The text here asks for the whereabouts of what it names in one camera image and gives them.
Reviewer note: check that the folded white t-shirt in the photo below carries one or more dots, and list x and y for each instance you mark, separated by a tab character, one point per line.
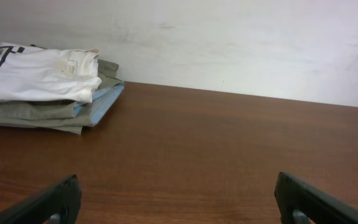
30	73

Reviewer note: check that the folded light blue garment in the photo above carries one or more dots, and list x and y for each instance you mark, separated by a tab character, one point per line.
90	114

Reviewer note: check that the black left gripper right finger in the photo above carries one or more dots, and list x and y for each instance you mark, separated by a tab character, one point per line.
300	202

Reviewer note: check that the folded olive green garment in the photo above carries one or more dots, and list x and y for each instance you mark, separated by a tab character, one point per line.
53	114

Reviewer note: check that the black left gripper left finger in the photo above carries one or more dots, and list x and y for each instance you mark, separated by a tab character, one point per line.
58	203

